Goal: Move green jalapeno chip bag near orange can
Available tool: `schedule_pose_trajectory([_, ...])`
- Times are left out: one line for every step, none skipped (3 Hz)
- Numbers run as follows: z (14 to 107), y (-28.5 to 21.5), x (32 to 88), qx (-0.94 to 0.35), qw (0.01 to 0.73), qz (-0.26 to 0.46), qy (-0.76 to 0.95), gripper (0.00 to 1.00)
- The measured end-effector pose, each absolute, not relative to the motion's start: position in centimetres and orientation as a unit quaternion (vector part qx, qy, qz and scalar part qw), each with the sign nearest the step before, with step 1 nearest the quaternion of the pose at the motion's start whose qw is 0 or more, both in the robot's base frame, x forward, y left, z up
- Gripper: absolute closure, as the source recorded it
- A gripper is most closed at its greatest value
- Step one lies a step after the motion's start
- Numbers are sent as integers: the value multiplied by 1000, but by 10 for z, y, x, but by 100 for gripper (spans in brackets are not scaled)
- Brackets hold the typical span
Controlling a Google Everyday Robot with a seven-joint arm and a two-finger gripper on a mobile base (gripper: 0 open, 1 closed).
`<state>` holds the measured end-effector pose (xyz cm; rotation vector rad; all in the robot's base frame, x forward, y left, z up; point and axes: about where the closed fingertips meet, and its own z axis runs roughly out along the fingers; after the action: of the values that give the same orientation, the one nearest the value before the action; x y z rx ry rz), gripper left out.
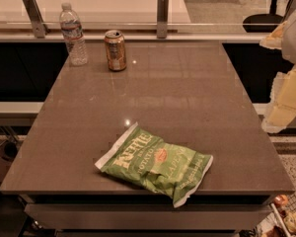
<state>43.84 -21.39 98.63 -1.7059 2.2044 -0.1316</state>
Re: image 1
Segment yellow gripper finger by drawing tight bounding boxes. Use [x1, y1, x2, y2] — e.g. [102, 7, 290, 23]
[261, 65, 296, 133]
[259, 21, 286, 50]

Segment green jalapeno chip bag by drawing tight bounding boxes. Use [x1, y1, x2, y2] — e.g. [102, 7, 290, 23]
[95, 122, 213, 208]

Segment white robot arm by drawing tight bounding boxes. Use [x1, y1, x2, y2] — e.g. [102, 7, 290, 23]
[259, 9, 296, 133]

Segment orange soda can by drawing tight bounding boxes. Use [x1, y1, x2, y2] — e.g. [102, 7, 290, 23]
[105, 30, 126, 71]

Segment black office chair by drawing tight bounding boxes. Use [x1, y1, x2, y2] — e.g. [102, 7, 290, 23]
[243, 0, 296, 33]

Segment clear plastic water bottle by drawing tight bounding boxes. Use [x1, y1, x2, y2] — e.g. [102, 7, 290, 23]
[59, 3, 88, 66]

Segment middle metal railing post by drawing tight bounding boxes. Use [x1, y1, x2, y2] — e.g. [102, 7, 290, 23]
[157, 0, 169, 39]

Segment metal railing post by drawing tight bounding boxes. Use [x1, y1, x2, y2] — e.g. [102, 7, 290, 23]
[22, 0, 48, 39]
[157, 0, 169, 39]

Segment wire basket with snacks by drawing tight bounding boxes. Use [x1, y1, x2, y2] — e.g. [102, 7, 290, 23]
[256, 195, 296, 237]

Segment left metal railing post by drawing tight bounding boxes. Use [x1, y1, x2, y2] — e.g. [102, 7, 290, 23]
[22, 0, 48, 39]

